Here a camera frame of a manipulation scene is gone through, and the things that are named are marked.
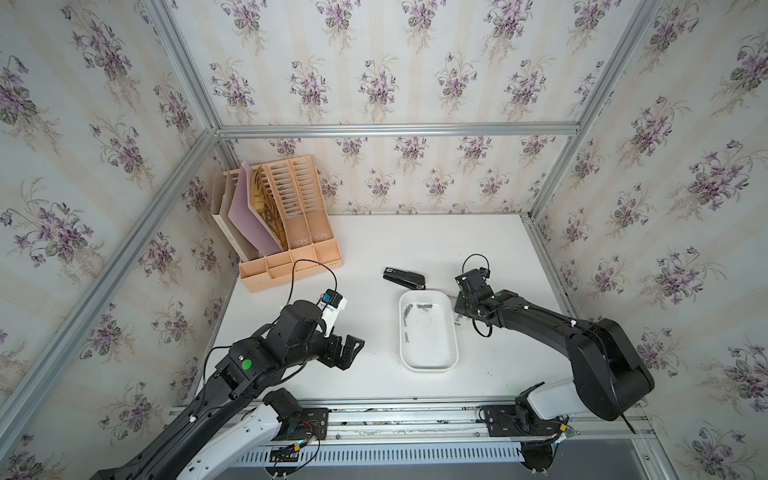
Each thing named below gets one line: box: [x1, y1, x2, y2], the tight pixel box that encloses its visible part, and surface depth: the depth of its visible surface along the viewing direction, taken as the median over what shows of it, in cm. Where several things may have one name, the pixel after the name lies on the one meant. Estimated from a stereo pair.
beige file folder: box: [211, 168, 260, 263], surface depth 87 cm
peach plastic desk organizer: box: [240, 155, 343, 293], surface depth 103 cm
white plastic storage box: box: [399, 290, 459, 373], surface depth 90 cm
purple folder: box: [228, 162, 284, 257], surface depth 89 cm
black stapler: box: [382, 267, 426, 290], surface depth 101 cm
